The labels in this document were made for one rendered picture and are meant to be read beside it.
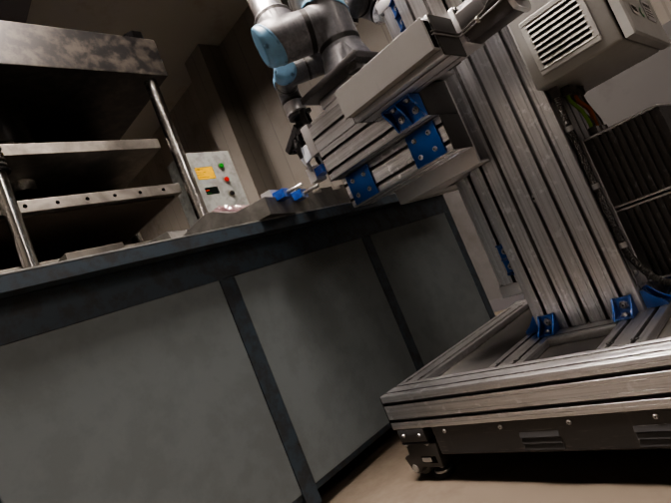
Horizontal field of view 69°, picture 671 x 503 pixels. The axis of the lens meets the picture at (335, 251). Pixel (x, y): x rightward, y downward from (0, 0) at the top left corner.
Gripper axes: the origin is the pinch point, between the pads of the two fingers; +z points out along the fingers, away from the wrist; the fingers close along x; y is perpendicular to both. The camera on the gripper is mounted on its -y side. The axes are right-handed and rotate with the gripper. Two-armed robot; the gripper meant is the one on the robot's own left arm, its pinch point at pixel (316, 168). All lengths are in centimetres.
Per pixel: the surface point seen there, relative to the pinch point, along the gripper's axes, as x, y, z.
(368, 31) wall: 167, -63, -121
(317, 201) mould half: -1.4, -4.2, 10.5
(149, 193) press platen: -20, -84, -32
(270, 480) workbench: -58, 0, 81
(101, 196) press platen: -41, -82, -33
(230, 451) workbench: -66, 1, 69
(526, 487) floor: -32, 53, 96
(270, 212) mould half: -33.2, 9.1, 14.9
